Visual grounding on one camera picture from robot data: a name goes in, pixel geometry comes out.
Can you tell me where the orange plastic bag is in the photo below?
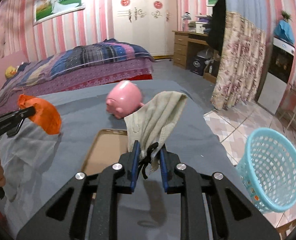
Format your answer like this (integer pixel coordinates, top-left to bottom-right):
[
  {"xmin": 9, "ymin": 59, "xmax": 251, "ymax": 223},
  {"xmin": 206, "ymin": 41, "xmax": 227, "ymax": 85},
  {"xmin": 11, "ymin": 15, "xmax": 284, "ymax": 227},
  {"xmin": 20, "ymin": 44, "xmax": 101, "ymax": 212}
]
[{"xmin": 18, "ymin": 94, "xmax": 62, "ymax": 135}]

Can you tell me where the beige cloth mask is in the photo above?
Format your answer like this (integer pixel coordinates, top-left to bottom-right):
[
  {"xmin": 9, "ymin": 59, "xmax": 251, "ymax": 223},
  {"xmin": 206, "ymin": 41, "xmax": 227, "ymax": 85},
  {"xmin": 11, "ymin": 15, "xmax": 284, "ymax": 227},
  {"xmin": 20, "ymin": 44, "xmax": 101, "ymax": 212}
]
[{"xmin": 124, "ymin": 91, "xmax": 188, "ymax": 179}]

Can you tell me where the bed with purple blankets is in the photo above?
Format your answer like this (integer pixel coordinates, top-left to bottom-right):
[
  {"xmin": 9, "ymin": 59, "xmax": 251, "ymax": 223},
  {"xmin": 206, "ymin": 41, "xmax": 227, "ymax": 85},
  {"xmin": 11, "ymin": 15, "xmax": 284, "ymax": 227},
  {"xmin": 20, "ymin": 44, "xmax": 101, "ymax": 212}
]
[{"xmin": 0, "ymin": 38, "xmax": 154, "ymax": 115}]

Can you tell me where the yellow duck plush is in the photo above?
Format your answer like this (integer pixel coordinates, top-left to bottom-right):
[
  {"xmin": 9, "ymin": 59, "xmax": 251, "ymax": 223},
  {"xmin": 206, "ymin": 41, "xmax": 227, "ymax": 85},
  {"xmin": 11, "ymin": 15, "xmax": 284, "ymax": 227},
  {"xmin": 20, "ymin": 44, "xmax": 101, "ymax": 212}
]
[{"xmin": 5, "ymin": 66, "xmax": 18, "ymax": 79}]

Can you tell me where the light blue plastic basket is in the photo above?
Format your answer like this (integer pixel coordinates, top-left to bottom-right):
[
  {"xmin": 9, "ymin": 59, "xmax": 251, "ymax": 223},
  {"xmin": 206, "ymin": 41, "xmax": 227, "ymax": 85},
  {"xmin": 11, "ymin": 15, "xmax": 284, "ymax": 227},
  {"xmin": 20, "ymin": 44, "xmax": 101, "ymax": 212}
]
[{"xmin": 236, "ymin": 127, "xmax": 296, "ymax": 214}]

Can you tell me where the flat brown cardboard sheet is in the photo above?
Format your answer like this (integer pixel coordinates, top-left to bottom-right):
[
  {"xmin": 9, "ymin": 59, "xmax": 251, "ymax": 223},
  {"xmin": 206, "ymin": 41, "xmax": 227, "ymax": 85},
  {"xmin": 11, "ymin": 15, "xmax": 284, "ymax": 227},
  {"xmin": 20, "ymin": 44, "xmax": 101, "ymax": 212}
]
[{"xmin": 81, "ymin": 129, "xmax": 128, "ymax": 176}]

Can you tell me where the pink pig mug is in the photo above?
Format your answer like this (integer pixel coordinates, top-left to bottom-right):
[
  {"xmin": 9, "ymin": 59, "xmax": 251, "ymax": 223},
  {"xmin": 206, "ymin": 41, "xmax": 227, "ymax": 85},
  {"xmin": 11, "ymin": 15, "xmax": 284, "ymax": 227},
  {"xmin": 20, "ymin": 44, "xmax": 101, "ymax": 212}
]
[{"xmin": 106, "ymin": 80, "xmax": 144, "ymax": 119}]

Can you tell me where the small metal side table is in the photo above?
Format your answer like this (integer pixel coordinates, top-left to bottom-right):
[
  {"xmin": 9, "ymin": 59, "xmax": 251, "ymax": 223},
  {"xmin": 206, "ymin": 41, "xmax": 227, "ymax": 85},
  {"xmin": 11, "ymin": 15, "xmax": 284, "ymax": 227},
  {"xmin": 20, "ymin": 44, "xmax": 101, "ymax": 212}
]
[{"xmin": 279, "ymin": 81, "xmax": 296, "ymax": 137}]

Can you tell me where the water dispenser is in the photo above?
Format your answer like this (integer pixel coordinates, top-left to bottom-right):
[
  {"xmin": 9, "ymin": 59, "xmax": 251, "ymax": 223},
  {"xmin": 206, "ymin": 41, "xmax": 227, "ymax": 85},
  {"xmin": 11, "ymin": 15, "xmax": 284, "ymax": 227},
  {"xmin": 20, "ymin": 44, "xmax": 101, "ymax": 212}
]
[{"xmin": 258, "ymin": 37, "xmax": 295, "ymax": 115}]

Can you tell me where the floral curtain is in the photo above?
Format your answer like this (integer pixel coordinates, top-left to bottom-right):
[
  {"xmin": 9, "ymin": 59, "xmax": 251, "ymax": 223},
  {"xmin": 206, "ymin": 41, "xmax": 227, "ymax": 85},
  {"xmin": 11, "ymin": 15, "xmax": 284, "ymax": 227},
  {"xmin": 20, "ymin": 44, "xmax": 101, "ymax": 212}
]
[{"xmin": 209, "ymin": 0, "xmax": 268, "ymax": 110}]

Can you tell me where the black box under desk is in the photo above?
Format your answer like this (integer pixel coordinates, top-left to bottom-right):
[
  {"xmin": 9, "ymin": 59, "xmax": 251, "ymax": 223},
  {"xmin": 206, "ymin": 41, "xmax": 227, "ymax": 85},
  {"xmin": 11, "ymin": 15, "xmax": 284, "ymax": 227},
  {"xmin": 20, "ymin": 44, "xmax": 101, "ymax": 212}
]
[{"xmin": 187, "ymin": 56, "xmax": 207, "ymax": 76}]

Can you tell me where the cream wardrobe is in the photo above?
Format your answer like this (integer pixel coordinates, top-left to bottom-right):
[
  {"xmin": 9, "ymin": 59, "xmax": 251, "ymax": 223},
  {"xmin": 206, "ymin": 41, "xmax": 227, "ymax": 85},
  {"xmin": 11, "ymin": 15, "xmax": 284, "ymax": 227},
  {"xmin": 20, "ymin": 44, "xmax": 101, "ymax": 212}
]
[{"xmin": 112, "ymin": 0, "xmax": 177, "ymax": 57}]

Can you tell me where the wooden desk with drawers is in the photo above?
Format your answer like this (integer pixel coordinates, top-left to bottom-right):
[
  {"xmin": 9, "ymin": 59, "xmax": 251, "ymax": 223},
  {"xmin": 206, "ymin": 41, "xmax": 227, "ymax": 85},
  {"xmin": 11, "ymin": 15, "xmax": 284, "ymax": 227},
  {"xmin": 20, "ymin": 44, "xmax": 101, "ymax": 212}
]
[{"xmin": 173, "ymin": 31, "xmax": 220, "ymax": 83}]

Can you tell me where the black hanging coat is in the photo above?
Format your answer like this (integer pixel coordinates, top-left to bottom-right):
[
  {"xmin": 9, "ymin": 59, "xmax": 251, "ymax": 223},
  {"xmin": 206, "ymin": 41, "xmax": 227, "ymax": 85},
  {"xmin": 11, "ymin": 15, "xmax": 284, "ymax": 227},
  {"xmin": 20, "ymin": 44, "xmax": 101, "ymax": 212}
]
[{"xmin": 207, "ymin": 0, "xmax": 226, "ymax": 56}]

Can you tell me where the blue cloth covered bottle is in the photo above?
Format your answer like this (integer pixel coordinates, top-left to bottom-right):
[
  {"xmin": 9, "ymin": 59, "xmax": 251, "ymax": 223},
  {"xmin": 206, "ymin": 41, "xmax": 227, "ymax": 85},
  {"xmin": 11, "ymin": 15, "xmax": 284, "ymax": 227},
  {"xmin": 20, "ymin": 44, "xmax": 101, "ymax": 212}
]
[{"xmin": 274, "ymin": 20, "xmax": 295, "ymax": 45}]

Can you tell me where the small potted plant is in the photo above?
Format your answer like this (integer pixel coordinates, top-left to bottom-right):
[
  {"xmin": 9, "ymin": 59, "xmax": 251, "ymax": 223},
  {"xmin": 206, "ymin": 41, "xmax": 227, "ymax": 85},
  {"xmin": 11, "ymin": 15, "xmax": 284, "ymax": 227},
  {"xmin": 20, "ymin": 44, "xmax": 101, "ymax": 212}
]
[{"xmin": 281, "ymin": 10, "xmax": 291, "ymax": 23}]

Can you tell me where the landscape wall picture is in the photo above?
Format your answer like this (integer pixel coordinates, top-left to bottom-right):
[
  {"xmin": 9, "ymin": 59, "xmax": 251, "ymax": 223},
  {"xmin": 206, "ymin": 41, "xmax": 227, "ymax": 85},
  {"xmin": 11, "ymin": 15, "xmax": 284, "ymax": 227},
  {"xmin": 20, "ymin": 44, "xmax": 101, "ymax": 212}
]
[{"xmin": 33, "ymin": 0, "xmax": 85, "ymax": 25}]

